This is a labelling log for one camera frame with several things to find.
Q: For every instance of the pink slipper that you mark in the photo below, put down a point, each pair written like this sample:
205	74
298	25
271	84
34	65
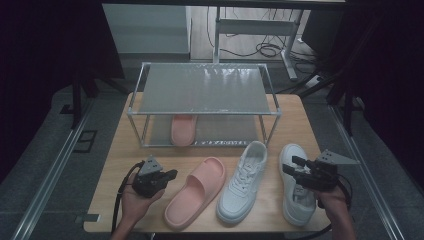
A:
186	210
183	131

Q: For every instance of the dark curtain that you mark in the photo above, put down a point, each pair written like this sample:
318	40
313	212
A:
400	66
33	66

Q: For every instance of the black stand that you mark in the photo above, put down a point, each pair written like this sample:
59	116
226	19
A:
77	106
348	113

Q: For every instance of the white desk frame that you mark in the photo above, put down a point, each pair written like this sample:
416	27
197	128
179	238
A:
256	27

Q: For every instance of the white power strip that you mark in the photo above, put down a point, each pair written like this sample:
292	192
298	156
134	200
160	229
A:
315	81

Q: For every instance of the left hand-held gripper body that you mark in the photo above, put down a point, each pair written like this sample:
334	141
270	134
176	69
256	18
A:
148	183

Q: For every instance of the dark desk top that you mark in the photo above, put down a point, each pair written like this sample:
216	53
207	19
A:
233	3

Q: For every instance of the person's left hand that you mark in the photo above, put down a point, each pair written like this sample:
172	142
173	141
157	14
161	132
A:
136	206

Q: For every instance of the dark box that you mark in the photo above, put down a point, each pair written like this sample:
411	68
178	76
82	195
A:
316	33

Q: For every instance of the metal table bracket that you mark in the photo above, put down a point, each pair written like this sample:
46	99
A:
87	219

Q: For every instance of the black floor bracket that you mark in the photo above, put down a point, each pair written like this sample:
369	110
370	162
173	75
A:
85	141

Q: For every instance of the person's right hand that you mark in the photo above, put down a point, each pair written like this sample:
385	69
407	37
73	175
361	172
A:
333	203

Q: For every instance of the aluminium floor rail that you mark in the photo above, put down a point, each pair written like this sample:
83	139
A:
378	203
51	180

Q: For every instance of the white sneaker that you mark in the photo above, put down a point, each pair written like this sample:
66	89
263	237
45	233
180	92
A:
233	203
300	213

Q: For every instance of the grey cabinet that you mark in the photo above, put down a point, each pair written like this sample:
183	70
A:
146	30

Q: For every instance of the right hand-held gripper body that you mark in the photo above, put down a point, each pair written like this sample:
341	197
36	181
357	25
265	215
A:
321	176

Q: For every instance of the metal-framed shoe rack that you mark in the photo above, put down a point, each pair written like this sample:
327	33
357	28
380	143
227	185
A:
200	90

